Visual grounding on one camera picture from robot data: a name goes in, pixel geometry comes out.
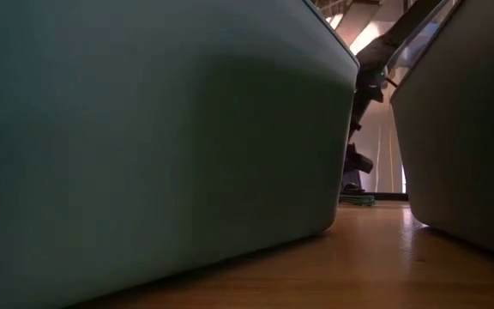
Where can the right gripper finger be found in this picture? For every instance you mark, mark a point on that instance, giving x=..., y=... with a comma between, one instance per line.
x=352, y=186

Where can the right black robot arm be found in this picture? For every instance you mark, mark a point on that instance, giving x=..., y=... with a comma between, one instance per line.
x=380, y=51

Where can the blue-grey plastic bin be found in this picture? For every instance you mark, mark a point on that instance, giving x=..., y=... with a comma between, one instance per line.
x=465, y=150

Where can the green plastic bin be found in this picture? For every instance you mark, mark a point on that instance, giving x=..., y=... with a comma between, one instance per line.
x=144, y=150

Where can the black aluminium table frame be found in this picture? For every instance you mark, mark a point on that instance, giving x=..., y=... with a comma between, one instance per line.
x=390, y=196

